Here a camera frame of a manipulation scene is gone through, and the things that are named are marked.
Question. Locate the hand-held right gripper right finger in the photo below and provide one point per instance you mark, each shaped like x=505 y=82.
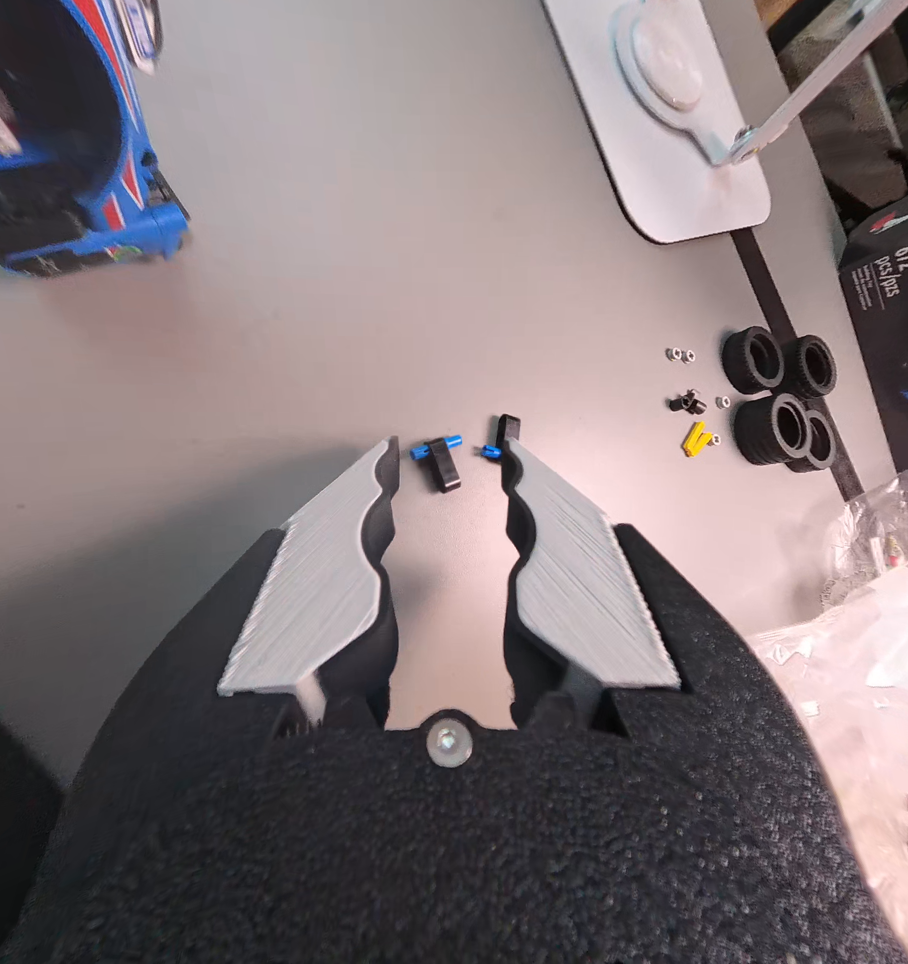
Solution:
x=589 y=602

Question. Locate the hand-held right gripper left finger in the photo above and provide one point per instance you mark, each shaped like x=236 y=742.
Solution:
x=311 y=602

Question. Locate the black brick with blue pin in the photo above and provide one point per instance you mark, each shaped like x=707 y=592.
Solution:
x=442 y=471
x=508 y=425

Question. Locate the toy brick race car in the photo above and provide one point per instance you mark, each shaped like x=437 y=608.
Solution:
x=145 y=226

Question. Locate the grey desk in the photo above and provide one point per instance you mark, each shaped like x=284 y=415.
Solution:
x=348 y=301

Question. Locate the small yellow brick piece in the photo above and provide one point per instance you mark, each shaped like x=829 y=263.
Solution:
x=695 y=440

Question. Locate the small black connector piece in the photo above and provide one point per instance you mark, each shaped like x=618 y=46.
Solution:
x=687 y=403

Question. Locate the small black rubber tyre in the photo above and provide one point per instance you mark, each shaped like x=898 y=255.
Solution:
x=732 y=361
x=751 y=433
x=796 y=350
x=830 y=452

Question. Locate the clear plastic bag pile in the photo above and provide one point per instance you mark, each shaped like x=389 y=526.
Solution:
x=860 y=678

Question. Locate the four black rubber tyres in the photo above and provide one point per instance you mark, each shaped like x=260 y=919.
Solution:
x=762 y=279

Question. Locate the white book stand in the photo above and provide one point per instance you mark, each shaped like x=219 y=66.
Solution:
x=687 y=188

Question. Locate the black toy car set box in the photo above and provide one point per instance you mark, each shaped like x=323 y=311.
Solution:
x=883 y=248

